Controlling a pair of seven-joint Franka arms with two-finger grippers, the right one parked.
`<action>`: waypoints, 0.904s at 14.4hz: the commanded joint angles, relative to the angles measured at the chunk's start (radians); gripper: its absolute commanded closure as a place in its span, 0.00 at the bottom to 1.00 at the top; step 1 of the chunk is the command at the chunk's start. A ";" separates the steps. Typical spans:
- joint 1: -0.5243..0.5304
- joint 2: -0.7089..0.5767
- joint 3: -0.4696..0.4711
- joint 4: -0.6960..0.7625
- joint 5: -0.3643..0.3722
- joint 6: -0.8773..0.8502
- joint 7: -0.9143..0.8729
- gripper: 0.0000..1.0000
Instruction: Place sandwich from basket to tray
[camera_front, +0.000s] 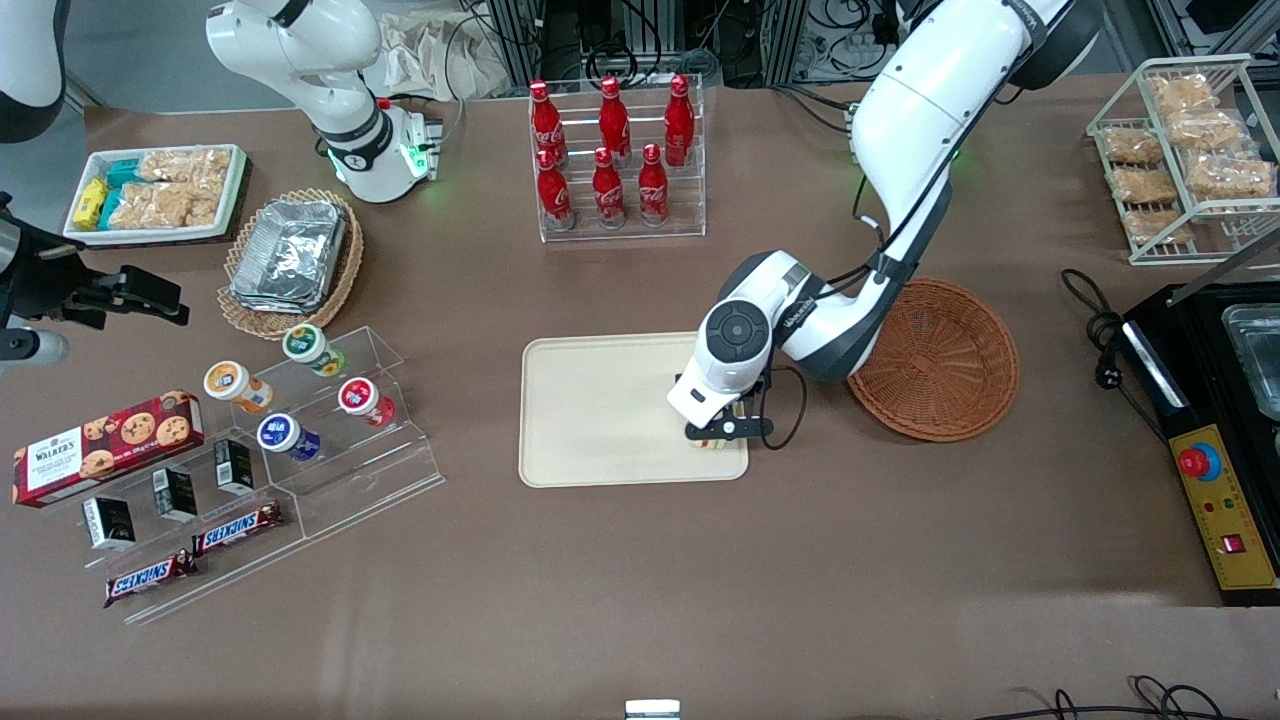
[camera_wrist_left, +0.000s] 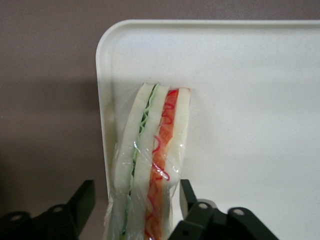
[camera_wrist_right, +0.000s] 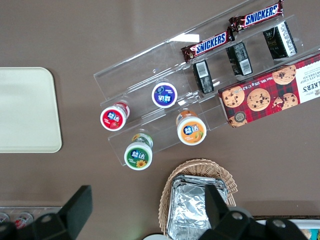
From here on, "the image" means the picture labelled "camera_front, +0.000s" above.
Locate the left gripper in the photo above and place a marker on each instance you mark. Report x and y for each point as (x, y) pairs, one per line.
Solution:
(756, 388)

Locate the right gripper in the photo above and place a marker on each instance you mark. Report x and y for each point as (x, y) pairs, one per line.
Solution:
(48, 283)

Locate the triangle sandwich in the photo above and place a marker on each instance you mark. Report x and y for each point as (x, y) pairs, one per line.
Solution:
(712, 444)

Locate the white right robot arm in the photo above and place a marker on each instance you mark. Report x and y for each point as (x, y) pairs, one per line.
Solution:
(330, 90)

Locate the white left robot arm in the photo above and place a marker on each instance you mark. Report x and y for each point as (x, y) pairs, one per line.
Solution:
(920, 90)

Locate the cream rectangular plastic tray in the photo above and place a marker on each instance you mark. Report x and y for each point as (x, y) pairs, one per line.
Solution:
(600, 410)

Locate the white rectangular snack tray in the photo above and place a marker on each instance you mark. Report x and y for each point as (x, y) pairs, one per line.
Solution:
(235, 190)

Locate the oval light wicker basket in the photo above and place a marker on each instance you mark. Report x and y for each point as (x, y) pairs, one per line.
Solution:
(345, 270)

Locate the round brown wicker basket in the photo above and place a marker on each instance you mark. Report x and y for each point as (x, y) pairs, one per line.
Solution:
(940, 360)

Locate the clear rice cracker bag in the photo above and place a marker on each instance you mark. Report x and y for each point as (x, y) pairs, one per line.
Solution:
(148, 206)
(185, 165)
(206, 208)

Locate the teal snack packet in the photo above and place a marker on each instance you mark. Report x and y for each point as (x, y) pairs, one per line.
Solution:
(124, 173)
(112, 208)

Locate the yellow snack packet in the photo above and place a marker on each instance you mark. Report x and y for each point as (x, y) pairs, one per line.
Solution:
(88, 202)

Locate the orange lid yogurt cup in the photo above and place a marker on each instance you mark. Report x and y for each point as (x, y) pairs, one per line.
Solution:
(226, 380)

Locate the stack of foil containers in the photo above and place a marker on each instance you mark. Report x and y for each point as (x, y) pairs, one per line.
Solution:
(290, 255)

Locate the red Walkers cookie box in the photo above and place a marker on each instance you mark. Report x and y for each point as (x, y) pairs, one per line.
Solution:
(110, 445)

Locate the green lid yogurt cup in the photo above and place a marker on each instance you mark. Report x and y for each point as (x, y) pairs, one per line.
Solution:
(303, 343)

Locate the blue lid yogurt cup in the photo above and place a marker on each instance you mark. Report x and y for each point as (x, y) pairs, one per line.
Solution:
(279, 432)

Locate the small black carton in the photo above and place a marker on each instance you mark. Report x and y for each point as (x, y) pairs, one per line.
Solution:
(234, 466)
(175, 494)
(108, 522)

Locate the clear acrylic bottle rack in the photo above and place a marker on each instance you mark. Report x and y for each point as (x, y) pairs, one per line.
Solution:
(620, 232)

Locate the red lid yogurt cup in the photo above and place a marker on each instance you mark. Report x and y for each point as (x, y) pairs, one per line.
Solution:
(357, 395)

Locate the Snickers chocolate bar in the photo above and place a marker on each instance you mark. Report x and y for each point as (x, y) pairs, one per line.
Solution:
(238, 527)
(150, 578)

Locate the red cola bottle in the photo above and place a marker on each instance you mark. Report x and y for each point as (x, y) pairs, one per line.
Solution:
(545, 120)
(679, 122)
(607, 192)
(653, 190)
(554, 195)
(613, 118)

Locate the clear acrylic stepped stand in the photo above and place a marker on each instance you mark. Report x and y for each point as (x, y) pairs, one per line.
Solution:
(380, 470)

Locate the small white box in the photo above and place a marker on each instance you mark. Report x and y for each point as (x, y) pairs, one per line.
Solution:
(652, 710)

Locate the crumpled white plastic bag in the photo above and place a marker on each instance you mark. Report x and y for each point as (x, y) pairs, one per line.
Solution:
(420, 60)

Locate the bagged brown pastry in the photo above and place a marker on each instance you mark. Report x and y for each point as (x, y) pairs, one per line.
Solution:
(1205, 130)
(1133, 146)
(1160, 226)
(1185, 93)
(1145, 186)
(1228, 176)

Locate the black sealing machine yellow panel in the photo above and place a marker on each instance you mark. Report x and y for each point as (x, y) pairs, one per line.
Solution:
(1225, 500)

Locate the shiny metal food container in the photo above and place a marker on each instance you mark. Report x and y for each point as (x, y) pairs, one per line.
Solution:
(1258, 360)

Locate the aluminium frame equipment rack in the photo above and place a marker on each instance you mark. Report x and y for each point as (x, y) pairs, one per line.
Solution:
(790, 40)

